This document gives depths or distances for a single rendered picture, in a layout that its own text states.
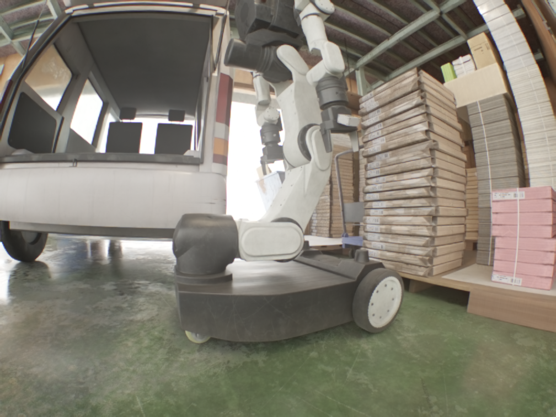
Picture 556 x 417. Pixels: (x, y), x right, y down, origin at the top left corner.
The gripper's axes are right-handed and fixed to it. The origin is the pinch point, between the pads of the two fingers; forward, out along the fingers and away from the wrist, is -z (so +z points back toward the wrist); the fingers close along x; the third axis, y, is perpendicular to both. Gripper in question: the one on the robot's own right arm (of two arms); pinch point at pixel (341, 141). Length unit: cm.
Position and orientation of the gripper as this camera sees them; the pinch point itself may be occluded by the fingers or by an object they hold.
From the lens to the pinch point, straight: 70.3
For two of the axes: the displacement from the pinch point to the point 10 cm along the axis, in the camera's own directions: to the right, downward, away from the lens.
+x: 8.8, -1.7, 4.4
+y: -4.4, 0.2, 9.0
